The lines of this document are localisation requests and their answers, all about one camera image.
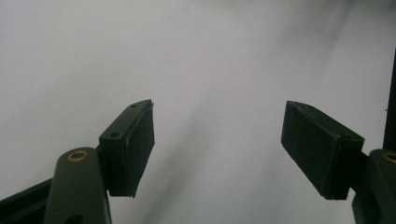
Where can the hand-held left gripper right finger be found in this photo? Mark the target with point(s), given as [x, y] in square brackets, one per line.
[320, 149]

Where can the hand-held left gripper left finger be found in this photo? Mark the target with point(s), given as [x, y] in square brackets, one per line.
[127, 149]

